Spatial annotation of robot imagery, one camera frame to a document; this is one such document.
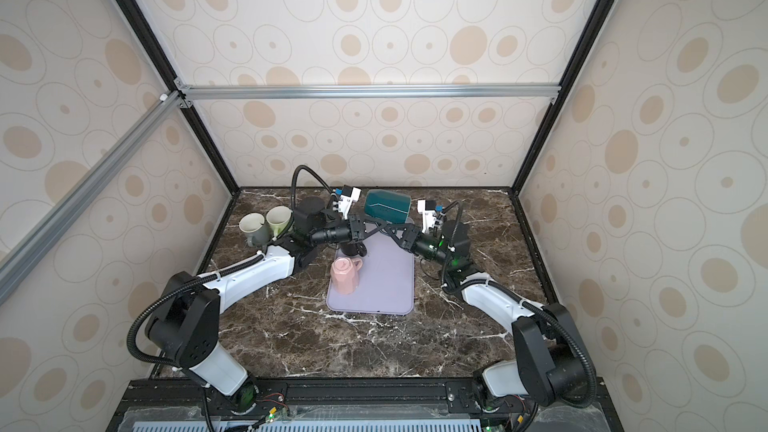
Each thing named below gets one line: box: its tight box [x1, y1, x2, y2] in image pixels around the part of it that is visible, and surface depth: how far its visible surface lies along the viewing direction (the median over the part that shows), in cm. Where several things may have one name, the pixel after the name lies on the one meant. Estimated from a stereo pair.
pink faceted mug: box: [331, 257, 363, 295], surface depth 87 cm
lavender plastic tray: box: [326, 232, 415, 315], surface depth 94 cm
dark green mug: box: [364, 189, 412, 224], surface depth 76 cm
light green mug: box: [266, 205, 293, 238], surface depth 100 cm
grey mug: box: [238, 212, 270, 247], surface depth 99 cm
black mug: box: [341, 242, 368, 257], surface depth 102 cm
